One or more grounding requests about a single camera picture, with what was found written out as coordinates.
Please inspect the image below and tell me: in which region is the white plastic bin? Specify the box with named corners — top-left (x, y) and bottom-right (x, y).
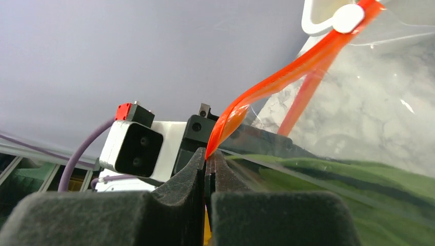
top-left (301, 0), bottom-right (356, 37)

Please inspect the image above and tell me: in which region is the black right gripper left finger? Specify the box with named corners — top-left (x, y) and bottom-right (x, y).
top-left (1, 148), bottom-right (205, 245)

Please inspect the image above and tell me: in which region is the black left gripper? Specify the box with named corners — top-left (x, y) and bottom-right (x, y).
top-left (171, 104), bottom-right (295, 176)

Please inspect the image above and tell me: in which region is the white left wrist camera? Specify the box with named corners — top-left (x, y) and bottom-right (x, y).
top-left (98, 102), bottom-right (187, 188)

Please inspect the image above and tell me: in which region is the green leafy vegetable toy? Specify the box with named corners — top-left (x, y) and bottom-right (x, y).
top-left (224, 153), bottom-right (434, 245)

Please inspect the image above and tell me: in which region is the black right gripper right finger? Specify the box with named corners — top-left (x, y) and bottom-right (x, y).
top-left (206, 152), bottom-right (361, 245)

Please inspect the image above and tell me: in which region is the clear zip bag orange zipper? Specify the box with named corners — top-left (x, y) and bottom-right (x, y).
top-left (205, 0), bottom-right (435, 228)

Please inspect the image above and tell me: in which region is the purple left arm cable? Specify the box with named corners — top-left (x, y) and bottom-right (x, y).
top-left (0, 117), bottom-right (136, 193)

